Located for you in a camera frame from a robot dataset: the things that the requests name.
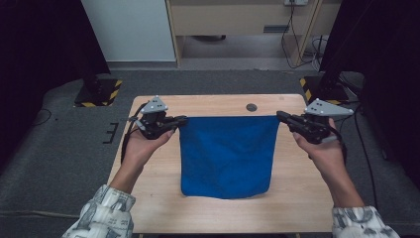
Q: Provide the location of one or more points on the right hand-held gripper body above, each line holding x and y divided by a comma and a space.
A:
313, 127

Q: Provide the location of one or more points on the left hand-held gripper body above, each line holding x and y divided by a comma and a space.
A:
153, 124

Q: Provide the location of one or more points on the blue microfibre cloth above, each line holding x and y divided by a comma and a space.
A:
228, 155

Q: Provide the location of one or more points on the person's left hand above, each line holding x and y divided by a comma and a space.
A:
142, 150

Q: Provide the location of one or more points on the person's right hand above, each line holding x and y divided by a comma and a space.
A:
327, 155

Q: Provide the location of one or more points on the grey round table grommet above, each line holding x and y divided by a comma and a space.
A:
251, 107

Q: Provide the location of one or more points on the black yellow striped stand base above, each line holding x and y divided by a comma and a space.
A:
99, 92
325, 91

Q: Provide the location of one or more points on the white panel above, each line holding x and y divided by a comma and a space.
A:
128, 29

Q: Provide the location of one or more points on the black curtain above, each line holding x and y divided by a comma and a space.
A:
43, 66
386, 49

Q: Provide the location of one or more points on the beige wooden desk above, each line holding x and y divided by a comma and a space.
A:
231, 18

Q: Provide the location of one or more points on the white power strip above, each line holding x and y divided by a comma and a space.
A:
296, 2

